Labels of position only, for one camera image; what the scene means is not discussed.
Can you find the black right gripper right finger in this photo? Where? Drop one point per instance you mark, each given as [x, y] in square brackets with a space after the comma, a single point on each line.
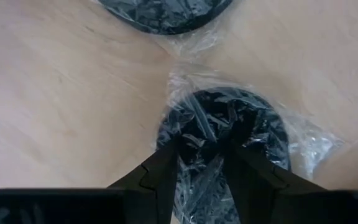
[253, 193]

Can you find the black item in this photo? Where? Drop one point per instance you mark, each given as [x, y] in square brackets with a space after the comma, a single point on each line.
[216, 118]

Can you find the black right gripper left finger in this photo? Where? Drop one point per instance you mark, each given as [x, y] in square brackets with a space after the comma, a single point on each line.
[157, 186]

